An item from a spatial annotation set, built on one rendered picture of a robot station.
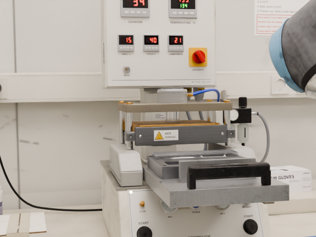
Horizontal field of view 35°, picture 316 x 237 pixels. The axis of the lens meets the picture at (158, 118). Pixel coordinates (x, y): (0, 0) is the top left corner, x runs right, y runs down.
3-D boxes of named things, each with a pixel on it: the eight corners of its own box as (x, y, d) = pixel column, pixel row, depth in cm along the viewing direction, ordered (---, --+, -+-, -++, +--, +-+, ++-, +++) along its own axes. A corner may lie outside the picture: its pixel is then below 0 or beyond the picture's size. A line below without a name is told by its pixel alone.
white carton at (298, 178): (235, 190, 171) (234, 169, 171) (290, 185, 180) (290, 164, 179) (254, 197, 160) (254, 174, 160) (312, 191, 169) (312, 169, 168)
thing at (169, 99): (115, 134, 143) (114, 89, 142) (218, 130, 149) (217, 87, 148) (126, 142, 119) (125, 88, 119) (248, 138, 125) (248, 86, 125)
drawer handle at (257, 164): (186, 187, 87) (186, 164, 87) (266, 183, 90) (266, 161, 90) (189, 189, 85) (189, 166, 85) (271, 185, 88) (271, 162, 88)
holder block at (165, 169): (147, 167, 112) (147, 155, 112) (231, 163, 116) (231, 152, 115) (161, 179, 96) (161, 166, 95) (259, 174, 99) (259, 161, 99)
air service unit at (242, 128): (209, 146, 149) (209, 97, 148) (255, 144, 152) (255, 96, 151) (215, 148, 144) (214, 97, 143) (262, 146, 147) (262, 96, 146)
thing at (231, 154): (156, 165, 105) (156, 155, 105) (151, 162, 111) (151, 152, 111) (239, 162, 109) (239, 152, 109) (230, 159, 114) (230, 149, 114)
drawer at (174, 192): (142, 182, 113) (141, 148, 113) (233, 177, 118) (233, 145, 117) (169, 212, 85) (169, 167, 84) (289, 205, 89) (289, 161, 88)
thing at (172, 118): (130, 135, 137) (129, 101, 137) (206, 133, 141) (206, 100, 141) (139, 141, 120) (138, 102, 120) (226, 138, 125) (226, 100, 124)
